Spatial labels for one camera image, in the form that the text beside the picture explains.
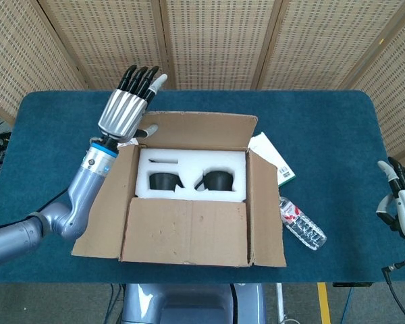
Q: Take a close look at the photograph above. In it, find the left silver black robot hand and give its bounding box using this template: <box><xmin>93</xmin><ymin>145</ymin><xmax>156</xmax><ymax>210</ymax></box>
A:
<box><xmin>97</xmin><ymin>65</ymin><xmax>169</xmax><ymax>144</ymax></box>

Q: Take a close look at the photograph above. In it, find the red cardboard box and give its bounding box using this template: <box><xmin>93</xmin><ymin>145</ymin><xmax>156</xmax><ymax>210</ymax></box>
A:
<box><xmin>70</xmin><ymin>111</ymin><xmax>287</xmax><ymax>269</ymax></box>

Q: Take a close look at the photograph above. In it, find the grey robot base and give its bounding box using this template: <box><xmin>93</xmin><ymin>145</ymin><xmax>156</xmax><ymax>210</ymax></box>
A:
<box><xmin>121</xmin><ymin>282</ymin><xmax>267</xmax><ymax>324</ymax></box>

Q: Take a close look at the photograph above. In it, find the white green flat box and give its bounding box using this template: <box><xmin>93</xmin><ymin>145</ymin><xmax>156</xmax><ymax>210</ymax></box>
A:
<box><xmin>248</xmin><ymin>132</ymin><xmax>296</xmax><ymax>188</ymax></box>

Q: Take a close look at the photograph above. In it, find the black tea pitcher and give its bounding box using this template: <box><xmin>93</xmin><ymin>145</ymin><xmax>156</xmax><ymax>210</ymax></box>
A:
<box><xmin>149</xmin><ymin>171</ymin><xmax>185</xmax><ymax>191</ymax></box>

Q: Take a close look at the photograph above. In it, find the white foam insert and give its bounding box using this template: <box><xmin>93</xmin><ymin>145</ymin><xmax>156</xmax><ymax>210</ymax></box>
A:
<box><xmin>134</xmin><ymin>148</ymin><xmax>247</xmax><ymax>203</ymax></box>

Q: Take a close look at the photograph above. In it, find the black bar under table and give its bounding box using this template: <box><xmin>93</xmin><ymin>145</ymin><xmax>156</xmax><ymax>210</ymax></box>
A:
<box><xmin>333</xmin><ymin>281</ymin><xmax>373</xmax><ymax>288</ymax></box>

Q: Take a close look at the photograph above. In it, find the clear plastic water bottle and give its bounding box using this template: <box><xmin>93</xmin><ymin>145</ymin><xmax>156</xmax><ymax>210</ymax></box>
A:
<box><xmin>278</xmin><ymin>196</ymin><xmax>327</xmax><ymax>251</ymax></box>

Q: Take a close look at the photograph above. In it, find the woven bamboo folding screen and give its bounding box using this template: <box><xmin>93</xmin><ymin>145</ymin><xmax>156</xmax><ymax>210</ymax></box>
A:
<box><xmin>0</xmin><ymin>0</ymin><xmax>405</xmax><ymax>171</ymax></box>

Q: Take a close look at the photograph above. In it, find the black teapot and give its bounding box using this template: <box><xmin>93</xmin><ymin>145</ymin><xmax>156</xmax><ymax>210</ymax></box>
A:
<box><xmin>194</xmin><ymin>169</ymin><xmax>236</xmax><ymax>192</ymax></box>

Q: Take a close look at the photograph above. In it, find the blue carpeted table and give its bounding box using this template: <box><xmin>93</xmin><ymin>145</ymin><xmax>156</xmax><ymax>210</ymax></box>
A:
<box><xmin>0</xmin><ymin>90</ymin><xmax>405</xmax><ymax>284</ymax></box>

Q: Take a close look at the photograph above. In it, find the white pole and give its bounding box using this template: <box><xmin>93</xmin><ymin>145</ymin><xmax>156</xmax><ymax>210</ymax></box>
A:
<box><xmin>275</xmin><ymin>282</ymin><xmax>286</xmax><ymax>324</ymax></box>

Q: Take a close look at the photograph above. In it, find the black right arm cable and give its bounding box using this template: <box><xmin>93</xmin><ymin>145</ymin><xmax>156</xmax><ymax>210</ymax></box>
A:
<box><xmin>381</xmin><ymin>259</ymin><xmax>405</xmax><ymax>324</ymax></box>

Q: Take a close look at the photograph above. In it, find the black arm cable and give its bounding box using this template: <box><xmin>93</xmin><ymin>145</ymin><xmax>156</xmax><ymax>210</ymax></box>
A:
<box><xmin>0</xmin><ymin>188</ymin><xmax>72</xmax><ymax>236</ymax></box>
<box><xmin>381</xmin><ymin>259</ymin><xmax>405</xmax><ymax>324</ymax></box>

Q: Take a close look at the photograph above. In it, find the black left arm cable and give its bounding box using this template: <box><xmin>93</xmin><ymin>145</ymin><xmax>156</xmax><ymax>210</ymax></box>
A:
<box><xmin>0</xmin><ymin>188</ymin><xmax>72</xmax><ymax>236</ymax></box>

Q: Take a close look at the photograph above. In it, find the blue cable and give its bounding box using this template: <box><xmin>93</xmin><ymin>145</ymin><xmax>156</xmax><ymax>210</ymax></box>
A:
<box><xmin>340</xmin><ymin>286</ymin><xmax>355</xmax><ymax>324</ymax></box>

